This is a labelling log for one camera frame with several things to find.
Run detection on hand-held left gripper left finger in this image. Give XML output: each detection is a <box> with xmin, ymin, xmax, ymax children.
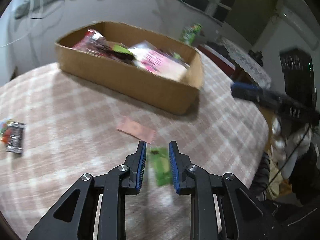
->
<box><xmin>26</xmin><ymin>141</ymin><xmax>147</xmax><ymax>240</ymax></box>

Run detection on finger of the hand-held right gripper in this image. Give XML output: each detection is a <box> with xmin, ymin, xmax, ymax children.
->
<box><xmin>230</xmin><ymin>81</ymin><xmax>285</xmax><ymax>110</ymax></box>

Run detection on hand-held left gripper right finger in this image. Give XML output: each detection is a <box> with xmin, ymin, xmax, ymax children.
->
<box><xmin>169</xmin><ymin>141</ymin><xmax>281</xmax><ymax>240</ymax></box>

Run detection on light green snack packet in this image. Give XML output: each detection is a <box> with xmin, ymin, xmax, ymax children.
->
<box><xmin>147</xmin><ymin>147</ymin><xmax>175</xmax><ymax>187</ymax></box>

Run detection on cardboard box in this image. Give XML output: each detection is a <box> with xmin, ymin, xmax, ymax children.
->
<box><xmin>54</xmin><ymin>21</ymin><xmax>203</xmax><ymax>115</ymax></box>

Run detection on snack packets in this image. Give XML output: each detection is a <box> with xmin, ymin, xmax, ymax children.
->
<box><xmin>129</xmin><ymin>41</ymin><xmax>191</xmax><ymax>82</ymax></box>

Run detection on white lace tablecloth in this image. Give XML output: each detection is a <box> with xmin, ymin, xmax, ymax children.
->
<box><xmin>217</xmin><ymin>36</ymin><xmax>272</xmax><ymax>90</ymax></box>

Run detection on small black object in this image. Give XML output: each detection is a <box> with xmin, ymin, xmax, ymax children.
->
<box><xmin>249</xmin><ymin>51</ymin><xmax>263</xmax><ymax>66</ymax></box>

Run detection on pink flat snack packet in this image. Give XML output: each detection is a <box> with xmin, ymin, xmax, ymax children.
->
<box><xmin>116</xmin><ymin>116</ymin><xmax>157</xmax><ymax>144</ymax></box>

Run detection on red box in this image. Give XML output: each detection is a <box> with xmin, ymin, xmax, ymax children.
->
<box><xmin>199</xmin><ymin>44</ymin><xmax>237</xmax><ymax>77</ymax></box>

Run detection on white air conditioner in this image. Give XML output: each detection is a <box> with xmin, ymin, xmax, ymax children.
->
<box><xmin>274</xmin><ymin>0</ymin><xmax>320</xmax><ymax>53</ymax></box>

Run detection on white fleece garment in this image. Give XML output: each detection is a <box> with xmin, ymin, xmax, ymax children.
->
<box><xmin>271</xmin><ymin>116</ymin><xmax>313</xmax><ymax>179</ymax></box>

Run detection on grey striped garment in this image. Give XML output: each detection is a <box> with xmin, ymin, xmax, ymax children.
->
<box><xmin>249</xmin><ymin>152</ymin><xmax>271</xmax><ymax>201</ymax></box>

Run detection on black garment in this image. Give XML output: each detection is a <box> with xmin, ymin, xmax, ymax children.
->
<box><xmin>289</xmin><ymin>140</ymin><xmax>320</xmax><ymax>206</ymax></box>

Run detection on pink plaid blanket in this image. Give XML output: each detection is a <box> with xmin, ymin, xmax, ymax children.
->
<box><xmin>0</xmin><ymin>51</ymin><xmax>270</xmax><ymax>240</ymax></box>

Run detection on dark brown snack packet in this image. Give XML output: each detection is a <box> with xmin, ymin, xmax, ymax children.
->
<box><xmin>92</xmin><ymin>36</ymin><xmax>136</xmax><ymax>66</ymax></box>

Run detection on black snack packet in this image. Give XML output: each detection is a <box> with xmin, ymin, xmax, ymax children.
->
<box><xmin>0</xmin><ymin>119</ymin><xmax>27</xmax><ymax>155</ymax></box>

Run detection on red snack packet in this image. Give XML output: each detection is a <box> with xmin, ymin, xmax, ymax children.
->
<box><xmin>71</xmin><ymin>29</ymin><xmax>106</xmax><ymax>53</ymax></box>

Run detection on thin black cable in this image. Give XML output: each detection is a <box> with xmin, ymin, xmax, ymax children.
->
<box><xmin>268</xmin><ymin>127</ymin><xmax>312</xmax><ymax>188</ymax></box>

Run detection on white window frame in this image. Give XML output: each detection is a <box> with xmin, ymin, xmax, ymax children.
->
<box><xmin>182</xmin><ymin>0</ymin><xmax>233</xmax><ymax>23</ymax></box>

